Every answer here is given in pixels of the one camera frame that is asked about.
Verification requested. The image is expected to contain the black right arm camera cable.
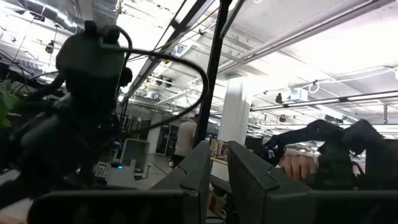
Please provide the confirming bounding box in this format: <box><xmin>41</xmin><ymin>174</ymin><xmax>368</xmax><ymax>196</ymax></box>
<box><xmin>99</xmin><ymin>24</ymin><xmax>210</xmax><ymax>136</ymax></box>

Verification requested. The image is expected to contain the green potted plant black pot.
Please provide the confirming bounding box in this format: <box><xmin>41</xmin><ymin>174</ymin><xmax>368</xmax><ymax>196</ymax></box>
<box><xmin>0</xmin><ymin>79</ymin><xmax>22</xmax><ymax>130</ymax></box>

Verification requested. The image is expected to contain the black backlit keyboard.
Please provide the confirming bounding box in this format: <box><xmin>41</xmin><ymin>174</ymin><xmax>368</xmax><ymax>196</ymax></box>
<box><xmin>92</xmin><ymin>161</ymin><xmax>112</xmax><ymax>188</ymax></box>

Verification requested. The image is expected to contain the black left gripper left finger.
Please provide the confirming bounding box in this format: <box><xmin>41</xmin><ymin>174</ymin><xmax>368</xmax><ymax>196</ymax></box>
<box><xmin>151</xmin><ymin>140</ymin><xmax>213</xmax><ymax>224</ymax></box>

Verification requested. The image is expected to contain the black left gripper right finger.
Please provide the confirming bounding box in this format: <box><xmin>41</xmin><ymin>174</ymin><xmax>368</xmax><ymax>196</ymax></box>
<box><xmin>228</xmin><ymin>140</ymin><xmax>312</xmax><ymax>224</ymax></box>

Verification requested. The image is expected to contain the person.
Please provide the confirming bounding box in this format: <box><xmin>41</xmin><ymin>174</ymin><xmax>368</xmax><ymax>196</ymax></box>
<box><xmin>170</xmin><ymin>114</ymin><xmax>200</xmax><ymax>169</ymax></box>

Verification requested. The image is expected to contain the person's hand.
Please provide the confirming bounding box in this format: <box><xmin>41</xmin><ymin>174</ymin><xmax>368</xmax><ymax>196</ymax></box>
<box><xmin>279</xmin><ymin>154</ymin><xmax>318</xmax><ymax>183</ymax></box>

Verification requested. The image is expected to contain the white square pillar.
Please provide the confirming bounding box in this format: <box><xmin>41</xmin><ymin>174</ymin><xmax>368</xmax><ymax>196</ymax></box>
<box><xmin>217</xmin><ymin>77</ymin><xmax>253</xmax><ymax>182</ymax></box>

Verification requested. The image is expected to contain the colourful printed box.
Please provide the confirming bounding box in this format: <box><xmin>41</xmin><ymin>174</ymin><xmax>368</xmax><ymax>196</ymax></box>
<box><xmin>210</xmin><ymin>139</ymin><xmax>230</xmax><ymax>160</ymax></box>

